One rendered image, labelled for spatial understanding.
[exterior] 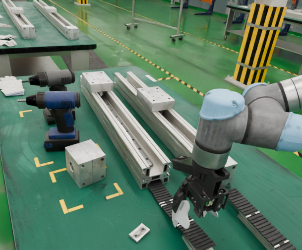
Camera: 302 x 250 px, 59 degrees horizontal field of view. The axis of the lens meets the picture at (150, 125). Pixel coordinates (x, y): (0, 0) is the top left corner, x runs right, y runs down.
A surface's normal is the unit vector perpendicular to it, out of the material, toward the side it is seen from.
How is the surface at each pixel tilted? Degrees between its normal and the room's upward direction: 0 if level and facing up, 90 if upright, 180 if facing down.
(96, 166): 90
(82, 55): 90
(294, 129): 53
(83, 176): 90
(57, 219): 0
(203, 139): 90
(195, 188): 0
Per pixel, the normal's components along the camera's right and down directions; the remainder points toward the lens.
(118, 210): 0.09, -0.86
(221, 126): -0.14, 0.45
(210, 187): -0.90, 0.15
